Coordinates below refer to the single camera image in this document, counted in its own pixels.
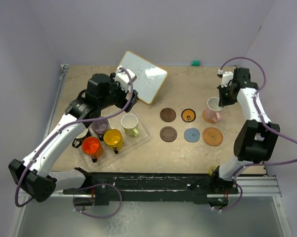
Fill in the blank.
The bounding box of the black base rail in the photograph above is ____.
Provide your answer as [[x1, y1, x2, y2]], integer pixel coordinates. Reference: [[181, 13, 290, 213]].
[[64, 172, 238, 205]]

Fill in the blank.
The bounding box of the orange black-rimmed coaster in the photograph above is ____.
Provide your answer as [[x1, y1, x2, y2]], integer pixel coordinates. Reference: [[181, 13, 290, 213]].
[[181, 108, 196, 122]]

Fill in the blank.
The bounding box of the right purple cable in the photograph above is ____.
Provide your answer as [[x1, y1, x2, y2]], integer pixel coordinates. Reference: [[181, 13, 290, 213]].
[[219, 57, 297, 213]]

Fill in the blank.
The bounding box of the orange transparent cup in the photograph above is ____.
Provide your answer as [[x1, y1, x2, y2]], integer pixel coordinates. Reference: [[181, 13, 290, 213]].
[[82, 136, 104, 163]]

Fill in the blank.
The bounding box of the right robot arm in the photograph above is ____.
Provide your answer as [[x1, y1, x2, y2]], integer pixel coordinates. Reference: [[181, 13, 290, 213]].
[[210, 68, 280, 193]]

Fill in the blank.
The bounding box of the white cup black handle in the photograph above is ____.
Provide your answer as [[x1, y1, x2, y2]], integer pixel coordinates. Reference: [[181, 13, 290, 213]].
[[72, 128, 91, 149]]

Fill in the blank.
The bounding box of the green object at wall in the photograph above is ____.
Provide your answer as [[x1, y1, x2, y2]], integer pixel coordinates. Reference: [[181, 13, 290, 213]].
[[191, 60, 201, 67]]

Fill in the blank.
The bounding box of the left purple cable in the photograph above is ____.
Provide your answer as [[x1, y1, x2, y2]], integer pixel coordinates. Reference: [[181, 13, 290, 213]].
[[14, 68, 134, 219]]

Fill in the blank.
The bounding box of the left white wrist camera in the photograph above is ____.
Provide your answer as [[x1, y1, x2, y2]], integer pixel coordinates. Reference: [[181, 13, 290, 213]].
[[114, 65, 137, 92]]

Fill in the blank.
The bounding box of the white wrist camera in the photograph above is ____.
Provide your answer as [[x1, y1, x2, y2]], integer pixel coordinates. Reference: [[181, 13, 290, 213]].
[[114, 65, 137, 92], [217, 69, 233, 87]]

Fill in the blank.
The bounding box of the pink cup white inside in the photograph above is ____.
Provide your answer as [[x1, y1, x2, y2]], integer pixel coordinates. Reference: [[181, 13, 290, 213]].
[[204, 97, 223, 122]]

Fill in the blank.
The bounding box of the dark brown ringed coaster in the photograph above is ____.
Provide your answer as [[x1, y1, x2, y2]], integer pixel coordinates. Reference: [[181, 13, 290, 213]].
[[160, 126, 177, 142]]

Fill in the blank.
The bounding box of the clear plastic tray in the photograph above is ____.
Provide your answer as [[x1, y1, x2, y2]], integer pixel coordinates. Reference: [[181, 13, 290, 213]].
[[77, 109, 151, 172]]

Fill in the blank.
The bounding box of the purple cup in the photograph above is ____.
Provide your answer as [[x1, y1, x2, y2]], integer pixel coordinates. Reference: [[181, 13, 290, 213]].
[[91, 119, 111, 141]]

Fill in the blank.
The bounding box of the small whiteboard on stand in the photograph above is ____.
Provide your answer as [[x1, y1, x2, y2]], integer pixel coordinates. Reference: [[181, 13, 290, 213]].
[[120, 51, 168, 104]]

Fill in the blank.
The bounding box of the yellow tape roll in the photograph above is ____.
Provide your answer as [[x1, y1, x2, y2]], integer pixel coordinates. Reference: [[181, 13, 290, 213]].
[[208, 166, 216, 176]]

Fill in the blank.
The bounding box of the yellow transparent cup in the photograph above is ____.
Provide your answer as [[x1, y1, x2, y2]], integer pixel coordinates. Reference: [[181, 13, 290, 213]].
[[103, 129, 124, 154]]

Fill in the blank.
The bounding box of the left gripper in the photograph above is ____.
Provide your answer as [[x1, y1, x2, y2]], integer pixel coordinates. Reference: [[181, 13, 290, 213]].
[[98, 73, 136, 112]]

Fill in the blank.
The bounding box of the aluminium frame rail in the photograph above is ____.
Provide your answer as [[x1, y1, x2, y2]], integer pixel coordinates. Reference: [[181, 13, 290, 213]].
[[237, 176, 281, 197]]

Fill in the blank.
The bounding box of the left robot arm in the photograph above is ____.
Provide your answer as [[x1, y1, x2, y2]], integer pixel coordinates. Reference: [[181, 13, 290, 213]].
[[8, 67, 138, 207]]

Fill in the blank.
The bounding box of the pale yellow cup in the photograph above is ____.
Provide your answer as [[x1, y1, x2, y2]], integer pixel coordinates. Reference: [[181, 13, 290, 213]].
[[121, 114, 139, 137]]

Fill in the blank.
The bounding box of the purple cable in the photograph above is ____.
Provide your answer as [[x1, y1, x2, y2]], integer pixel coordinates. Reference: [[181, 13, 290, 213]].
[[219, 57, 297, 213], [14, 68, 134, 219]]

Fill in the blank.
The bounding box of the blue round coaster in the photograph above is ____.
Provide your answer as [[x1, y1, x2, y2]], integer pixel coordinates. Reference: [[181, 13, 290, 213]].
[[184, 128, 200, 143]]

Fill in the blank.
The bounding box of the dark brown wooden coaster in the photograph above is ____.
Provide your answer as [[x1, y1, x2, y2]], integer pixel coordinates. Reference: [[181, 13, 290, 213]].
[[160, 108, 176, 122]]

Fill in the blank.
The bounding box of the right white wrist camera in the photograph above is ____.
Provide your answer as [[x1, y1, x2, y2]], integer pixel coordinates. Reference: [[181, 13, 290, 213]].
[[217, 69, 233, 87]]

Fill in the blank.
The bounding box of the tan cork coaster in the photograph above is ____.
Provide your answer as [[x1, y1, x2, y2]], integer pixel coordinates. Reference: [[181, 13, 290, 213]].
[[202, 111, 217, 123]]

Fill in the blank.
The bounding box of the woven rattan coaster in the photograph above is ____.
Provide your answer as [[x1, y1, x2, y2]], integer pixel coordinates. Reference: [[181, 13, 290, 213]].
[[202, 127, 223, 146]]

